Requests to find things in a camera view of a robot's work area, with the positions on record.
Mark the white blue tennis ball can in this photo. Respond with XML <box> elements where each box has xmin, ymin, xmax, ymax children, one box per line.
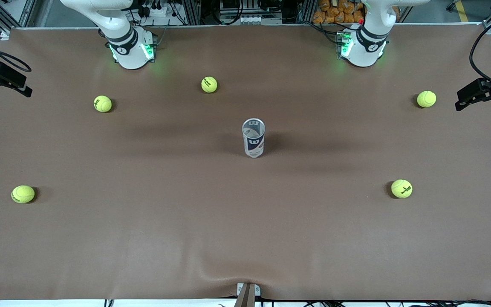
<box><xmin>242</xmin><ymin>118</ymin><xmax>266</xmax><ymax>159</ymax></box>

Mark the white power strip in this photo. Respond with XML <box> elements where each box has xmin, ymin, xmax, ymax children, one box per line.
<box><xmin>141</xmin><ymin>4</ymin><xmax>173</xmax><ymax>17</ymax></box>

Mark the orange bag pile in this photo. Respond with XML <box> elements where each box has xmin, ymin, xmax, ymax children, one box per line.
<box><xmin>312</xmin><ymin>0</ymin><xmax>399</xmax><ymax>24</ymax></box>

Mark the grey electronics rack unit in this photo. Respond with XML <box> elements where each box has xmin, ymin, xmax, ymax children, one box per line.
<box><xmin>219</xmin><ymin>0</ymin><xmax>283</xmax><ymax>25</ymax></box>

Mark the brown table mat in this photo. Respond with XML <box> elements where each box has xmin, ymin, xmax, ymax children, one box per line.
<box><xmin>0</xmin><ymin>23</ymin><xmax>491</xmax><ymax>301</ymax></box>

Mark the brown wooden strip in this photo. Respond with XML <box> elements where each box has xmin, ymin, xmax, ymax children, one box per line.
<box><xmin>234</xmin><ymin>283</ymin><xmax>256</xmax><ymax>307</ymax></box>

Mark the small metal clamp bracket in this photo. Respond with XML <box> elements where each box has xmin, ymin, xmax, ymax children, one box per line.
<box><xmin>237</xmin><ymin>282</ymin><xmax>261</xmax><ymax>297</ymax></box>

